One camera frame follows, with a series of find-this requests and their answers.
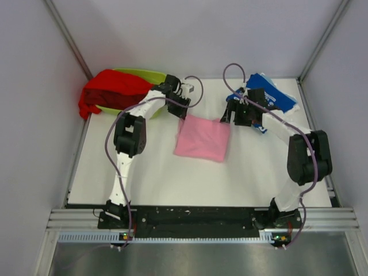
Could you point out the red t-shirt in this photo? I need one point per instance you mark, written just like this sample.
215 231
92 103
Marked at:
112 89

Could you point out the white folded t-shirt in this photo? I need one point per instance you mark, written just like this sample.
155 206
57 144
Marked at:
285 101

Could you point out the green plastic basin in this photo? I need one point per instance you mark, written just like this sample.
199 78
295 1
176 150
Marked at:
153 77

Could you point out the pink t-shirt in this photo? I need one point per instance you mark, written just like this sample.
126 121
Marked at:
202 139

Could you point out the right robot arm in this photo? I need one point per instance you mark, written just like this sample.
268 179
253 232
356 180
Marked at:
308 156

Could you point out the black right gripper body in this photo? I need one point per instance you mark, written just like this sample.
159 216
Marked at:
242 112

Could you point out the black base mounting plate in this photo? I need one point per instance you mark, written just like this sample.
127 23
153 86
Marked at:
196 222

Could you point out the aluminium left corner post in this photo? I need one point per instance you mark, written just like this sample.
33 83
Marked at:
67 36

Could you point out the aluminium right side rail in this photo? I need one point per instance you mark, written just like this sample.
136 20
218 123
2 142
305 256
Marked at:
312 122

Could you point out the grey slotted cable duct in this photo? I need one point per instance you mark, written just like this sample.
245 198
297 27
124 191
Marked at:
120 238

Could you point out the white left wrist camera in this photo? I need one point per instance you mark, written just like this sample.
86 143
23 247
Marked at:
187 88

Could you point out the aluminium corner post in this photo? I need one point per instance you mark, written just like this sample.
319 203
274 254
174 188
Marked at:
67 36
322 42

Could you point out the aluminium front frame rail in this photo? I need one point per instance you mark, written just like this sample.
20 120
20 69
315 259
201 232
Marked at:
317 219

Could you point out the light blue folded t-shirt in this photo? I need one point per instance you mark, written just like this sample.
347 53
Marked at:
267 78

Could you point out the blue printed folded t-shirt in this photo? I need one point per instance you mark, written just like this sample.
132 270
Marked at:
262 91

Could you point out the aluminium right corner post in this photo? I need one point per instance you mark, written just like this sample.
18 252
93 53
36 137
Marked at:
322 42

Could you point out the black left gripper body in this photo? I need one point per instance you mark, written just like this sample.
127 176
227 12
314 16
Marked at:
174 108

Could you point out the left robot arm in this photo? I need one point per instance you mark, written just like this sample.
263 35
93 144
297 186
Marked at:
130 137

